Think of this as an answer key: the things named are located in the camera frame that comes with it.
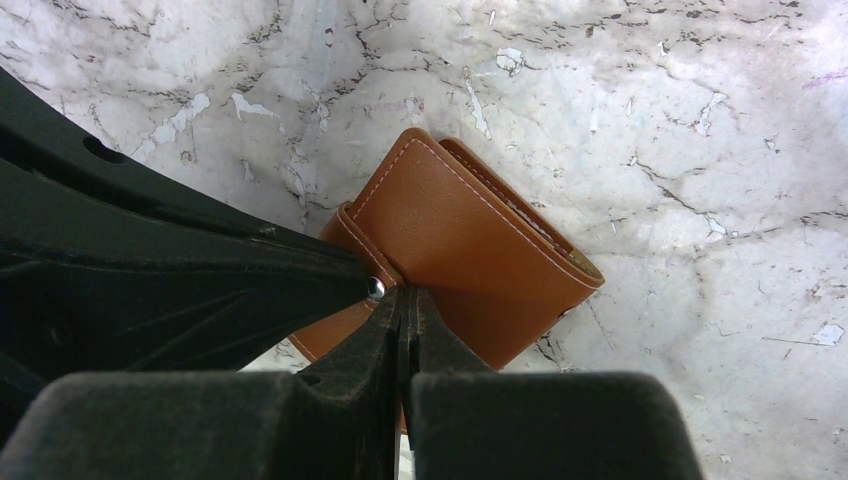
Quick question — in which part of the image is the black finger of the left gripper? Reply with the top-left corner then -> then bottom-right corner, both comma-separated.
1,73 -> 368,424

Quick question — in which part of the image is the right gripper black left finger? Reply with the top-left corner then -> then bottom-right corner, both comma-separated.
1,287 -> 401,479

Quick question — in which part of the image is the brown leather card holder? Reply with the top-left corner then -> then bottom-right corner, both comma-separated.
320,128 -> 604,369

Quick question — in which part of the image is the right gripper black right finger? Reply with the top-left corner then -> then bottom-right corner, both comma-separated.
405,287 -> 702,479

